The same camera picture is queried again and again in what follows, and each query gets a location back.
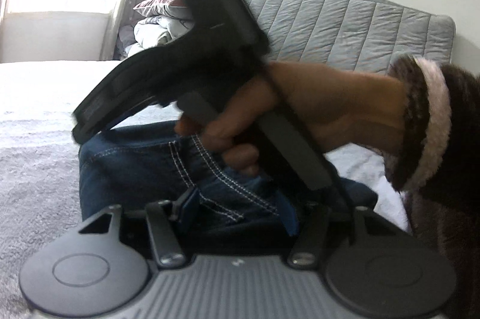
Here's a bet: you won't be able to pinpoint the dark blue jeans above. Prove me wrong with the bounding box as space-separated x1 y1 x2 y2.
78 120 379 234

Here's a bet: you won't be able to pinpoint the person's right hand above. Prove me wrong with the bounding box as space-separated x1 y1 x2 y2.
174 61 407 176

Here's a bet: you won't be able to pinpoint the pink grey pillow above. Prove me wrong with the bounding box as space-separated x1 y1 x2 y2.
134 0 192 20

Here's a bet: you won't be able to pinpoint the grey quilted headboard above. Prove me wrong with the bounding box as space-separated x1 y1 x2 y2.
246 0 456 74

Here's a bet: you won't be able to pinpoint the dark fuzzy right sleeve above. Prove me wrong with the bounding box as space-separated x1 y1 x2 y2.
383 55 479 318

